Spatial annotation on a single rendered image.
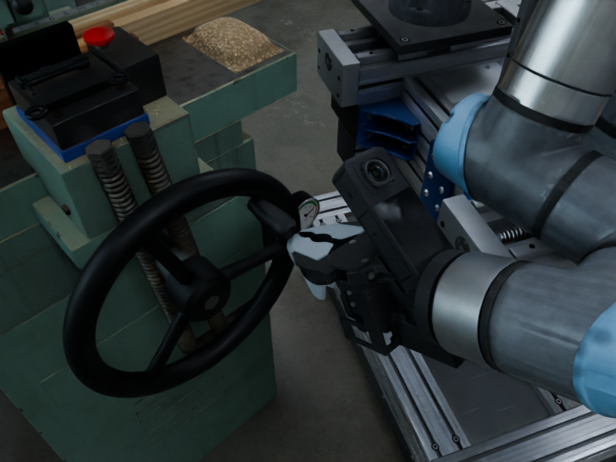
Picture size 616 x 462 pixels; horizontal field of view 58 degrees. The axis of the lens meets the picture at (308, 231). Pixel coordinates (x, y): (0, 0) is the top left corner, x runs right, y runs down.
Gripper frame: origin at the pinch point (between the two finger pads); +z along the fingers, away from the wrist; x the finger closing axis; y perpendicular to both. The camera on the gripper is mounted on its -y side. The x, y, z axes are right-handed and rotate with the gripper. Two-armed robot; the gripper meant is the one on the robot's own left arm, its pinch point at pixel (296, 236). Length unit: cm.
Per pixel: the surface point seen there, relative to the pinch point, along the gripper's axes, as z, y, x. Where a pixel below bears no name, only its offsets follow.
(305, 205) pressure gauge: 25.4, 7.7, 17.3
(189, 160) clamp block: 11.1, -9.1, -3.3
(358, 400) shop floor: 52, 70, 30
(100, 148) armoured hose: 7.1, -14.3, -12.3
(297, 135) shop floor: 131, 23, 87
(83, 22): 32.4, -26.7, -1.3
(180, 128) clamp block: 8.9, -12.9, -3.7
